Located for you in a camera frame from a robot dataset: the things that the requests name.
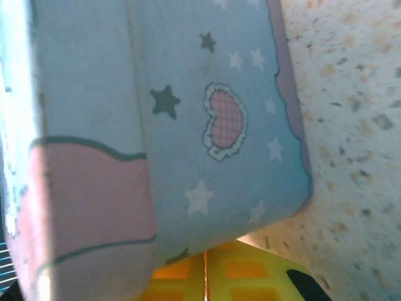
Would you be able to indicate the blue pink cartoon tin box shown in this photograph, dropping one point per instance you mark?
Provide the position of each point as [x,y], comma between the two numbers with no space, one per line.
[141,125]

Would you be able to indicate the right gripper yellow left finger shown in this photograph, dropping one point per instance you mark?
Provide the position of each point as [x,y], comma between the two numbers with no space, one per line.
[185,282]

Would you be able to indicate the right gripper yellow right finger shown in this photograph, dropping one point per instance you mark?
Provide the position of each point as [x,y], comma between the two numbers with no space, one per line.
[250,276]

